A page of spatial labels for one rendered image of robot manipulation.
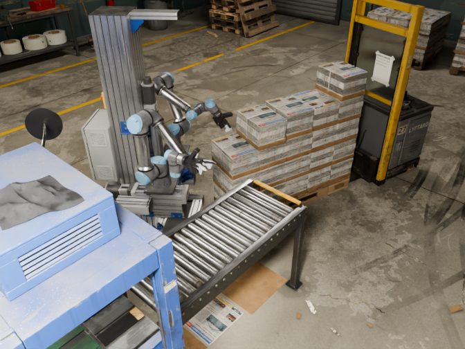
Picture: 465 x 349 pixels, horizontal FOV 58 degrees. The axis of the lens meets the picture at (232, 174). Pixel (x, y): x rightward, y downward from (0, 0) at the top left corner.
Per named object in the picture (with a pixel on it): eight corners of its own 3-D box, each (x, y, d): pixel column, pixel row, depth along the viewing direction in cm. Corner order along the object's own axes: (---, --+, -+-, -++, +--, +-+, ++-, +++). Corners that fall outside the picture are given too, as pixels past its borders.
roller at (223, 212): (219, 206, 307) (216, 203, 303) (269, 235, 281) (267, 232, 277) (214, 211, 306) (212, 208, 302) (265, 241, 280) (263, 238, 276)
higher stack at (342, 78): (304, 177, 471) (316, 65, 399) (325, 169, 483) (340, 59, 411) (327, 195, 443) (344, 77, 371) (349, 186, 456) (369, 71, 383)
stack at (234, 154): (213, 211, 423) (210, 138, 377) (305, 177, 471) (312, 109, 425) (232, 233, 395) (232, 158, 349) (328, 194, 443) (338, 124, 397)
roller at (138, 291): (122, 273, 256) (120, 268, 253) (173, 317, 229) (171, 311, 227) (115, 278, 253) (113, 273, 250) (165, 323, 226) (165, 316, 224)
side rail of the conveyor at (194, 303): (299, 217, 309) (301, 203, 303) (306, 219, 306) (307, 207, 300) (158, 336, 228) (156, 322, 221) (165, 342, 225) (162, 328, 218)
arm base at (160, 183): (149, 189, 317) (147, 178, 311) (153, 177, 329) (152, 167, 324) (169, 190, 315) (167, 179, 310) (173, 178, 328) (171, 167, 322)
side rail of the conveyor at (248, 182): (248, 190, 338) (248, 177, 331) (252, 192, 335) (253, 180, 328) (104, 288, 256) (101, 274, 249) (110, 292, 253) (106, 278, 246)
